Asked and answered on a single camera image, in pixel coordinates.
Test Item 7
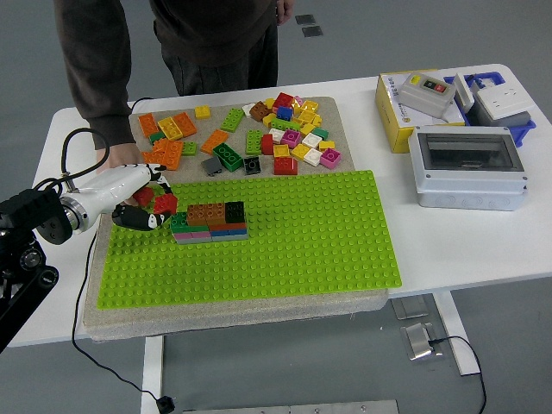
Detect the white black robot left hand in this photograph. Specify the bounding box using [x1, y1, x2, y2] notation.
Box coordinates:
[72, 163, 179, 233]

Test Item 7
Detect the person's left hand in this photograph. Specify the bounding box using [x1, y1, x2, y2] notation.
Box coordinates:
[275, 0, 297, 26]

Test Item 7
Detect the person's right hand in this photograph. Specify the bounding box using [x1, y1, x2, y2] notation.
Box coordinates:
[95, 141, 146, 171]

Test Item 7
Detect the red long toy brick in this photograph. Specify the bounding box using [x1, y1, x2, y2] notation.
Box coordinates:
[132, 185, 155, 207]

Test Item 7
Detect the red square toy brick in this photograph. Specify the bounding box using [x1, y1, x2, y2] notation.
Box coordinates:
[272, 91, 296, 113]
[154, 193, 179, 216]

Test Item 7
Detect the yellow long toy brick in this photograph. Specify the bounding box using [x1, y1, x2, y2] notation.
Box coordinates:
[157, 116, 185, 141]

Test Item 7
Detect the green long toy brick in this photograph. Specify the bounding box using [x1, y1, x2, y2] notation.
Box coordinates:
[170, 211, 211, 234]

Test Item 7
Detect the brown square toy brick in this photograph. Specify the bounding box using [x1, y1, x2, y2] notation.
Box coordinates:
[186, 204, 209, 227]
[206, 202, 228, 225]

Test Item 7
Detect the grey square toy brick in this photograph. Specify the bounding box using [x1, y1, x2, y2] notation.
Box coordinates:
[201, 155, 224, 177]

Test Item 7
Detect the dark green long brick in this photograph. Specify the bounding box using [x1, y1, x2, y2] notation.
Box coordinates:
[212, 142, 245, 173]

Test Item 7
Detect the light green long brick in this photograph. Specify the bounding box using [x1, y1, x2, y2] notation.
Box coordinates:
[220, 107, 246, 133]
[270, 118, 302, 133]

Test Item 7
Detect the black square toy brick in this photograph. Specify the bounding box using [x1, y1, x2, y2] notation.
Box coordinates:
[224, 201, 246, 224]

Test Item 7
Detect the magenta square toy brick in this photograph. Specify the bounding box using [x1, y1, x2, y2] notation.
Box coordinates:
[279, 128, 302, 149]

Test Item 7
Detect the light green toy brick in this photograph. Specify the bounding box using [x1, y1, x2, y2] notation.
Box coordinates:
[245, 129, 264, 156]

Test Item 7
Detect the pink square toy brick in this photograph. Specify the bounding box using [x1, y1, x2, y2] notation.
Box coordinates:
[319, 147, 343, 171]

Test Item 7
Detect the green studded baseplate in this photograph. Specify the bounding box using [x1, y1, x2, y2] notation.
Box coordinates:
[97, 170, 403, 311]

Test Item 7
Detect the person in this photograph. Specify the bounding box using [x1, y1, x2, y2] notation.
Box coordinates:
[53, 0, 298, 172]

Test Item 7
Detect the yellow white cardboard box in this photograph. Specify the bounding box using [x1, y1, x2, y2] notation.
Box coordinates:
[373, 70, 467, 154]

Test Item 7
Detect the grey-brown foam mat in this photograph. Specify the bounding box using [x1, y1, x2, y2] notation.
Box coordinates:
[81, 95, 389, 342]

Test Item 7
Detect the white table leg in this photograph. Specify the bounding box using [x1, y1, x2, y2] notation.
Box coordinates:
[141, 334, 166, 414]
[432, 291, 481, 376]

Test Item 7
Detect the grey plastic box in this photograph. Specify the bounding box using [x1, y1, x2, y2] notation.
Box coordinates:
[467, 103, 532, 129]

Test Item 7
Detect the blue plastic bin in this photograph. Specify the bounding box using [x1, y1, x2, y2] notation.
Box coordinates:
[443, 71, 537, 148]

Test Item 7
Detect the metal floor plate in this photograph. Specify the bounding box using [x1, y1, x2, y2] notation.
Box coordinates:
[391, 296, 431, 321]

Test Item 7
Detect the metal floor socket cover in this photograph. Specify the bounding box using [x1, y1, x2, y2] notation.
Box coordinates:
[399, 321, 444, 364]

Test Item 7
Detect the grey push button switch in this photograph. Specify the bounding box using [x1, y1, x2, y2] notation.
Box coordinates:
[398, 72, 457, 119]

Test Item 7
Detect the white switch plate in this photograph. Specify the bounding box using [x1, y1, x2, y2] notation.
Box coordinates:
[452, 72, 476, 114]

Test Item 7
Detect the black cord with plug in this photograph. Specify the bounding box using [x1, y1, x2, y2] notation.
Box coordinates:
[71, 97, 177, 414]

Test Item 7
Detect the white wall socket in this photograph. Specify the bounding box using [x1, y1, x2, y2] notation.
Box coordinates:
[474, 84, 536, 121]

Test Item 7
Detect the grey enclosure with clear lid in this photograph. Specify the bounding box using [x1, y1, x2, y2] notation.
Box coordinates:
[407, 124, 529, 212]

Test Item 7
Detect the long metal base plate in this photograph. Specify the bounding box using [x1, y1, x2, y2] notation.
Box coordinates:
[180, 399, 400, 414]

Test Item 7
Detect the black floor cable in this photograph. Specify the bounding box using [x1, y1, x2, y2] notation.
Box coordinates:
[428, 335, 488, 414]

